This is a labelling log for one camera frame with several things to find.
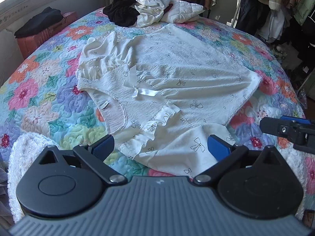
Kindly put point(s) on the hanging clothes on white rack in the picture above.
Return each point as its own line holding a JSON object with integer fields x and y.
{"x": 279, "y": 21}

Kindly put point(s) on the white quilted jacket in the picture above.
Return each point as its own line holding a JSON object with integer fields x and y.
{"x": 182, "y": 11}

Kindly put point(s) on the red suitcase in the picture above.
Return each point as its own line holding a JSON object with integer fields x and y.
{"x": 28, "y": 45}

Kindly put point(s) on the cream crumpled garment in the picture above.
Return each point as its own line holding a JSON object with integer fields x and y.
{"x": 150, "y": 11}

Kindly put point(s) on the black garment on suitcase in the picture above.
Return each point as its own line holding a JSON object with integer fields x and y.
{"x": 39, "y": 22}

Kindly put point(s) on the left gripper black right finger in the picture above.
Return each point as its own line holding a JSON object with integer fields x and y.
{"x": 228, "y": 158}

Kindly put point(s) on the white clothes rack pole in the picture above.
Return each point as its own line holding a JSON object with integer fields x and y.
{"x": 237, "y": 4}

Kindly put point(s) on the colourful floral quilt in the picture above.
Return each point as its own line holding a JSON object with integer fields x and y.
{"x": 41, "y": 95}

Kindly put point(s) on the white fluffy towel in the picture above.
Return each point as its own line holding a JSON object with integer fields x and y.
{"x": 25, "y": 150}

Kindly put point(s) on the dark brown fuzzy garment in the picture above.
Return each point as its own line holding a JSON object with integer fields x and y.
{"x": 121, "y": 12}

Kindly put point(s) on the white bow print dress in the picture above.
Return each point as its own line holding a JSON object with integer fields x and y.
{"x": 162, "y": 94}

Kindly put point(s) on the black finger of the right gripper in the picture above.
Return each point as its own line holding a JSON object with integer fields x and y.
{"x": 299, "y": 131}

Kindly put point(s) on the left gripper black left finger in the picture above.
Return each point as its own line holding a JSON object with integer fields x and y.
{"x": 92, "y": 157}

